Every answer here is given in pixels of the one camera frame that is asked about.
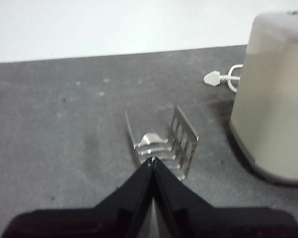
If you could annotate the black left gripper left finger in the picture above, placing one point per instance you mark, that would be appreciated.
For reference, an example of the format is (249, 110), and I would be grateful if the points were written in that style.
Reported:
(94, 223)

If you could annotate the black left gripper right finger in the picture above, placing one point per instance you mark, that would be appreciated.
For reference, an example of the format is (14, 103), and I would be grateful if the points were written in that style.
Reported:
(201, 223)

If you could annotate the silver metal bread rack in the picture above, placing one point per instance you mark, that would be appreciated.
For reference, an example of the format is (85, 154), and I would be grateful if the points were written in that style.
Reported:
(186, 134)

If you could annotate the cream toaster with chrome top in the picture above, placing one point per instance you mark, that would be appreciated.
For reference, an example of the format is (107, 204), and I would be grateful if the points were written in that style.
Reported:
(273, 111)

